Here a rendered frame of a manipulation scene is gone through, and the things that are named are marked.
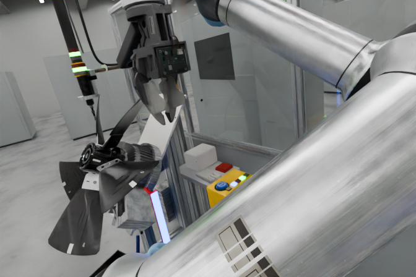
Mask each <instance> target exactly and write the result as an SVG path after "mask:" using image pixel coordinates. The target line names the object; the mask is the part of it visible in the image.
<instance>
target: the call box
mask: <svg viewBox="0 0 416 277"><path fill-rule="evenodd" d="M244 173H245V172H243V171H239V170H237V169H232V170H231V171H230V172H228V173H227V174H226V175H224V176H222V177H221V178H220V179H218V180H216V181H215V182H213V183H212V184H211V185H209V186H207V194H208V198H209V204H210V207H211V208H212V207H213V206H214V205H216V204H217V203H219V201H221V200H222V199H223V198H225V197H226V196H227V195H228V194H229V193H231V192H232V191H233V190H235V189H236V188H237V187H238V186H240V185H241V184H242V183H244V181H246V180H247V179H249V178H250V177H251V176H252V174H249V176H248V177H245V179H243V180H241V182H240V183H237V185H236V186H232V185H231V183H232V182H234V181H235V180H237V179H239V177H241V176H243V175H244ZM220 181H224V182H226V183H227V187H228V186H229V187H231V188H232V190H230V191H227V190H225V189H221V190H220V189H217V187H216V184H217V183H218V182H220Z"/></svg>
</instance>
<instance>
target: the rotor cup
mask: <svg viewBox="0 0 416 277"><path fill-rule="evenodd" d="M97 144H98V143H97ZM99 145H100V144H99ZM99 145H96V143H95V142H90V143H89V144H88V145H87V146H86V147H85V148H84V150H83V152H82V154H81V157H80V160H79V168H80V170H82V171H88V172H91V173H95V174H99V171H98V170H97V169H96V168H97V167H98V166H100V165H103V164H105V163H107V162H110V161H112V160H115V159H120V160H121V161H124V151H123V149H122V148H120V147H116V148H113V149H112V150H111V149H110V148H107V149H103V148H104V147H102V146H99ZM86 154H89V155H88V157H87V158H85V156H86ZM93 159H96V160H100V162H97V161H93Z"/></svg>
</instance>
